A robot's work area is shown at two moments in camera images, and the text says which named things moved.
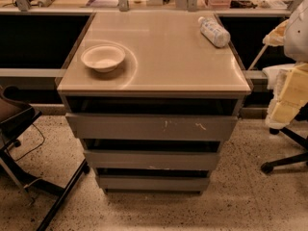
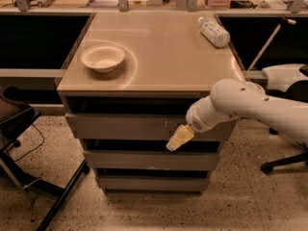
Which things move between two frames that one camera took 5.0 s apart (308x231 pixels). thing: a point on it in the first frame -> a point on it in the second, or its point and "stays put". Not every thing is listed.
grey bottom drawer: [154, 182] stays put
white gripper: [297, 36] -> [196, 119]
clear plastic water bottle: [216, 34] stays put
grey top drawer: [151, 126] stays put
